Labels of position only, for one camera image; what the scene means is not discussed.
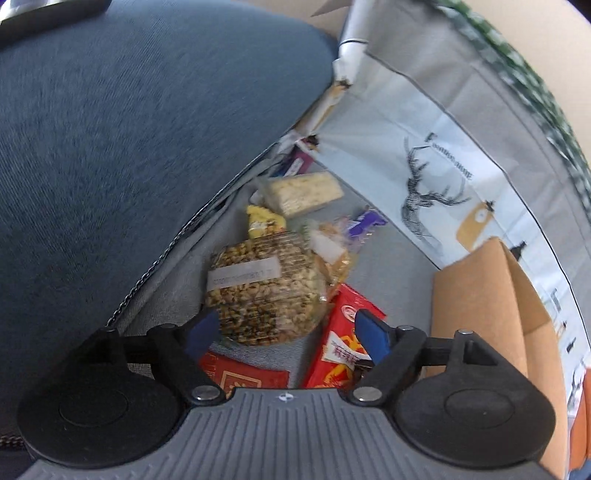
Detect red spicy snack bag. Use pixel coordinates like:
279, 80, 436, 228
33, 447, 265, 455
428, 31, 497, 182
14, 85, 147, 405
301, 284, 386, 389

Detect red square snack packet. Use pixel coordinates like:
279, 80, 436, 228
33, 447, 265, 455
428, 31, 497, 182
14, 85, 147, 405
197, 352, 290, 396

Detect round peanut brittle pack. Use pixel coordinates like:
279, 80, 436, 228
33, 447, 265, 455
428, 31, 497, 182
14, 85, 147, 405
204, 232, 328, 346

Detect clear bag small biscuits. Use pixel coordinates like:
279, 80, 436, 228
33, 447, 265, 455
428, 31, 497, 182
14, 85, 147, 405
301, 218, 356, 287

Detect yellow cake snack packet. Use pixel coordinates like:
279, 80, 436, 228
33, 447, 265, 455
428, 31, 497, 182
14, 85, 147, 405
246, 205, 287, 239

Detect brown cardboard box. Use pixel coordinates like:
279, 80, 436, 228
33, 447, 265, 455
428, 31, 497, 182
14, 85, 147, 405
431, 237, 569, 479

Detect purple chocolate bar wrapper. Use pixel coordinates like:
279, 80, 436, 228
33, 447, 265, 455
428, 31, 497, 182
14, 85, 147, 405
346, 209, 388, 241

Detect white rice cracker pack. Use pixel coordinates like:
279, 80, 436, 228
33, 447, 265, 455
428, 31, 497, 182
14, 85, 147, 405
259, 171, 344, 218

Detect dark purple snack packet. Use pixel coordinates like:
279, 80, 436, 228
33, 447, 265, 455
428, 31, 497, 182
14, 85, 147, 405
273, 146, 314, 177

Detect deer print pillow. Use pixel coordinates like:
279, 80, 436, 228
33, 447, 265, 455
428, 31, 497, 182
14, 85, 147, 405
294, 0, 591, 416

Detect metal chain strap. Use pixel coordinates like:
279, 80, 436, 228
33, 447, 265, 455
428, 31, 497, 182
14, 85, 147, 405
104, 216, 228, 329

